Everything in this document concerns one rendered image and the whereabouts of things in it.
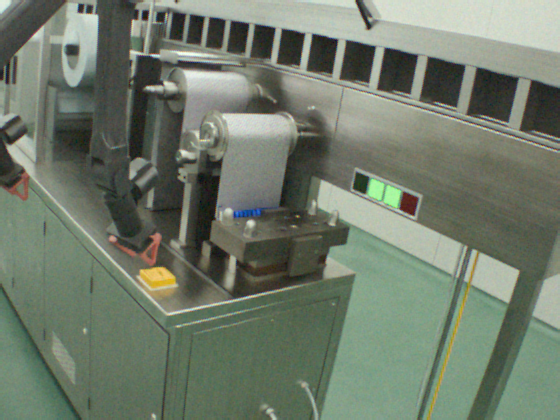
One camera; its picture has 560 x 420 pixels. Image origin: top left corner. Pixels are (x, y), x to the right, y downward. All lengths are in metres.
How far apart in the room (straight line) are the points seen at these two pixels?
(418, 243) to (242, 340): 3.04
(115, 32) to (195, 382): 0.93
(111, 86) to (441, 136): 0.84
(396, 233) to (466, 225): 3.14
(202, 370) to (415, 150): 0.81
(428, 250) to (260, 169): 2.86
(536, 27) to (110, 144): 3.29
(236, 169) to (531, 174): 0.81
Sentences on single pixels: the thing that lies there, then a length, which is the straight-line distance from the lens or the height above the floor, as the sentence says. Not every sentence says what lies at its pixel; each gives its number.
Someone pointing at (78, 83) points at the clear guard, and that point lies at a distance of 2.49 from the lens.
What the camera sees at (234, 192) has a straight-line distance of 1.68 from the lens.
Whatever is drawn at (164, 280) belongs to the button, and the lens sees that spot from 1.49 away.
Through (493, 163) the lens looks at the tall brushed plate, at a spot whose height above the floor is 1.36.
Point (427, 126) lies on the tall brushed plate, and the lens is 1.53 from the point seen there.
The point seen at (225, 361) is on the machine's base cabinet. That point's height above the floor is 0.71.
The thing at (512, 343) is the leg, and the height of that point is 0.88.
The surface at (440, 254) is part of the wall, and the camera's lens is 4.38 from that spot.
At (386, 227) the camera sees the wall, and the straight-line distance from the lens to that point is 4.66.
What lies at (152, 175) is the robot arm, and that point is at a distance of 1.21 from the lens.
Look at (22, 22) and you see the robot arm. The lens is 0.94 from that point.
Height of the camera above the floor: 1.59
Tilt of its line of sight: 18 degrees down
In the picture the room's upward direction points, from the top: 9 degrees clockwise
